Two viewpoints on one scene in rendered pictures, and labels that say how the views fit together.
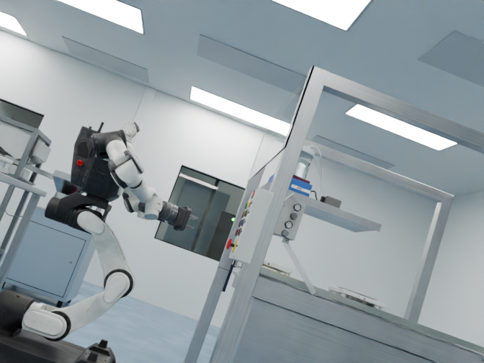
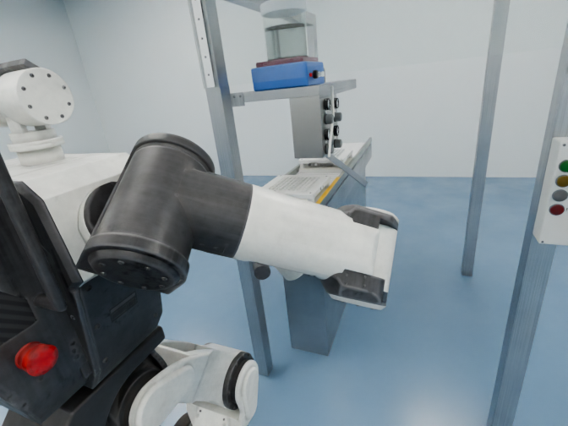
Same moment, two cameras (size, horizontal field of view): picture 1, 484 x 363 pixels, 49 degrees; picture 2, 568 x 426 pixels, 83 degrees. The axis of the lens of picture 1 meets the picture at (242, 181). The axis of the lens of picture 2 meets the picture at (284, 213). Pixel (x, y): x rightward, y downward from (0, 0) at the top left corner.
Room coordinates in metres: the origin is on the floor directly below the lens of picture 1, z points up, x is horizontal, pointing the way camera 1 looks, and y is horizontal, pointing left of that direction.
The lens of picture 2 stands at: (2.20, 0.88, 1.29)
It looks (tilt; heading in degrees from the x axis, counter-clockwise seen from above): 22 degrees down; 299
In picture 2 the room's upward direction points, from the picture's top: 6 degrees counter-clockwise
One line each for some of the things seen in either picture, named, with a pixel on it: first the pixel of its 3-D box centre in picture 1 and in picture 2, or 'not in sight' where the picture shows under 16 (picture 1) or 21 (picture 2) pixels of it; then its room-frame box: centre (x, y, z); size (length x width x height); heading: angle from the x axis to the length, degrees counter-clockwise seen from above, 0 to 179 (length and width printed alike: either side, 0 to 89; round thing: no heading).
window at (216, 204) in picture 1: (211, 217); not in sight; (7.71, 0.24, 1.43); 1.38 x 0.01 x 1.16; 95
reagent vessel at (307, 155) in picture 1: (297, 161); not in sight; (2.73, -0.24, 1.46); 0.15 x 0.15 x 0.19
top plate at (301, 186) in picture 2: (264, 263); (294, 185); (2.76, -0.26, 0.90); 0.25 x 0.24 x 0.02; 4
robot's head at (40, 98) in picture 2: (129, 132); (26, 109); (2.69, 0.64, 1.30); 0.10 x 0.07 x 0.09; 4
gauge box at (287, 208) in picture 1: (278, 214); (316, 123); (2.64, -0.23, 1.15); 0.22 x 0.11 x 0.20; 94
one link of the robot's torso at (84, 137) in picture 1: (103, 163); (36, 265); (2.69, 0.70, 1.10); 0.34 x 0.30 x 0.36; 4
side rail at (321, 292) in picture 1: (365, 307); (352, 162); (2.67, -0.80, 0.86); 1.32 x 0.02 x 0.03; 94
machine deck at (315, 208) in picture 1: (314, 209); (296, 91); (2.79, -0.42, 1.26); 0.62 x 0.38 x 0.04; 94
